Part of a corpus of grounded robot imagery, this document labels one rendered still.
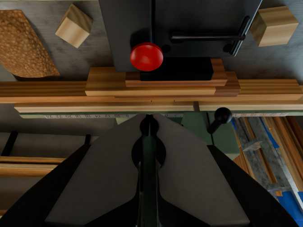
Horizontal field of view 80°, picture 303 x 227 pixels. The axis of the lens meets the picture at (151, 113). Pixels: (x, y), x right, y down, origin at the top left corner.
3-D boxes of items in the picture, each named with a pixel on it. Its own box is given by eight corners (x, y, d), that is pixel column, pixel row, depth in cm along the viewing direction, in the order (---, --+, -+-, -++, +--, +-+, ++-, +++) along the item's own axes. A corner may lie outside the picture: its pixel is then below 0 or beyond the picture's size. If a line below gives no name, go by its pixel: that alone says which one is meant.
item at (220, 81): (221, 58, 32) (227, 79, 29) (218, 65, 33) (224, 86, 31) (126, 59, 32) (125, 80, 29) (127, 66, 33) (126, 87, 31)
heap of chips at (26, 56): (21, 10, 25) (13, 21, 23) (60, 75, 35) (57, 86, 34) (-42, 10, 25) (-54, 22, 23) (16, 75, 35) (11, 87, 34)
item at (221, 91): (235, 70, 35) (241, 89, 32) (231, 79, 37) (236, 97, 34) (115, 72, 35) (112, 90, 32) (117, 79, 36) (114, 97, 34)
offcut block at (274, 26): (286, 5, 24) (299, 22, 22) (276, 26, 27) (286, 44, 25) (256, 9, 25) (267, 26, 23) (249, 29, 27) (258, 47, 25)
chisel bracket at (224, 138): (227, 102, 29) (241, 154, 24) (205, 138, 41) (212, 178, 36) (180, 102, 29) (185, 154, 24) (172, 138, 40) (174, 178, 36)
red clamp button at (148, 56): (163, 39, 16) (164, 47, 15) (162, 65, 18) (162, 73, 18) (128, 39, 16) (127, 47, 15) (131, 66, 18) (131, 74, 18)
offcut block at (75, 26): (81, 34, 28) (77, 48, 26) (60, 20, 26) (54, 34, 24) (94, 20, 26) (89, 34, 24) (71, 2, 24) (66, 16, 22)
